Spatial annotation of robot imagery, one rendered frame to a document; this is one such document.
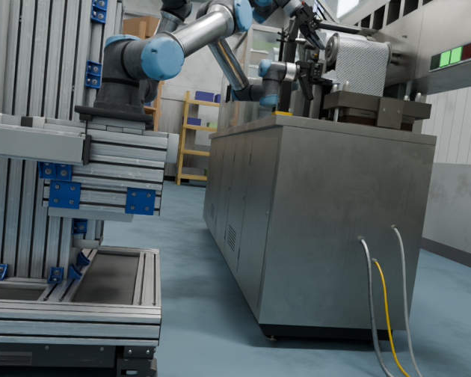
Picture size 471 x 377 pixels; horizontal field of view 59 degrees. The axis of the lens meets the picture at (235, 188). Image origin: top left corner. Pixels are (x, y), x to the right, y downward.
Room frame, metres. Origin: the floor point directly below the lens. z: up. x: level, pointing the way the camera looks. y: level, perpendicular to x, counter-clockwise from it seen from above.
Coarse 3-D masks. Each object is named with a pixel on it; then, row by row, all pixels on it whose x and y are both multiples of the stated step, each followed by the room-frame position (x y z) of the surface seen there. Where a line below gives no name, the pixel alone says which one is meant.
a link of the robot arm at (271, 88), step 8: (264, 80) 1.80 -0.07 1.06; (272, 80) 1.78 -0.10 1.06; (256, 88) 1.82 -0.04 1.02; (264, 88) 1.79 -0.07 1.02; (272, 88) 1.78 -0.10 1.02; (256, 96) 1.82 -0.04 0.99; (264, 96) 1.79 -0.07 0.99; (272, 96) 1.79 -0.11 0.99; (264, 104) 1.79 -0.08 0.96; (272, 104) 1.79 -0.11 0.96
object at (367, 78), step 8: (336, 64) 1.87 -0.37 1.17; (344, 64) 1.87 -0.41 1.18; (352, 64) 1.88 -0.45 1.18; (360, 64) 1.89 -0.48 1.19; (368, 64) 1.89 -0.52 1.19; (376, 64) 1.90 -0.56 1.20; (336, 72) 1.87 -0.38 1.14; (344, 72) 1.87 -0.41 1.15; (352, 72) 1.88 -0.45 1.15; (360, 72) 1.89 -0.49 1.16; (368, 72) 1.89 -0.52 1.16; (376, 72) 1.90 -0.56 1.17; (384, 72) 1.91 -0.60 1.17; (336, 80) 1.87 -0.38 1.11; (344, 80) 1.87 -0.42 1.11; (352, 80) 1.88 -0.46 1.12; (360, 80) 1.89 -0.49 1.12; (368, 80) 1.89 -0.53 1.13; (376, 80) 1.90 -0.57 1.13; (384, 80) 1.91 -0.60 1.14; (352, 88) 1.88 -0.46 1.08; (360, 88) 1.89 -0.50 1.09; (368, 88) 1.89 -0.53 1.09; (376, 88) 1.90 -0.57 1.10
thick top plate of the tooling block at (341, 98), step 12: (324, 96) 1.82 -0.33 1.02; (336, 96) 1.69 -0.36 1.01; (348, 96) 1.67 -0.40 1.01; (360, 96) 1.68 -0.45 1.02; (372, 96) 1.69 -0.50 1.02; (324, 108) 1.80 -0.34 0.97; (360, 108) 1.68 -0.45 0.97; (372, 108) 1.69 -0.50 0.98; (408, 108) 1.72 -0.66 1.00; (420, 108) 1.72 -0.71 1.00
